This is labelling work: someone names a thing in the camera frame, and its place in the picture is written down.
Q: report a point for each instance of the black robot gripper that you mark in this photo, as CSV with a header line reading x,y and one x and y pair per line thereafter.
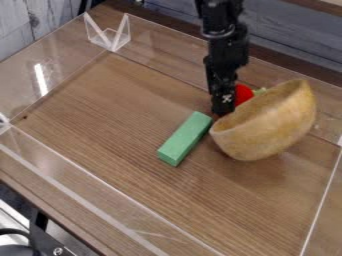
x,y
227,36

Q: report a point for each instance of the light wooden bowl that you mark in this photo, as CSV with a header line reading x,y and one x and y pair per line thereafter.
x,y
269,123

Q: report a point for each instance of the green rectangular block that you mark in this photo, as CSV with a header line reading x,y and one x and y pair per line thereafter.
x,y
179,144

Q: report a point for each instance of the clear acrylic corner bracket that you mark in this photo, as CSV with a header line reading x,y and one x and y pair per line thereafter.
x,y
111,39

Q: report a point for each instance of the clear acrylic tray wall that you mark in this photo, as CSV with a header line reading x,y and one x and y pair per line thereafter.
x,y
84,115

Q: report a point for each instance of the black metal table bracket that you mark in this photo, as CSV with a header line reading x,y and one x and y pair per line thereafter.
x,y
41,241

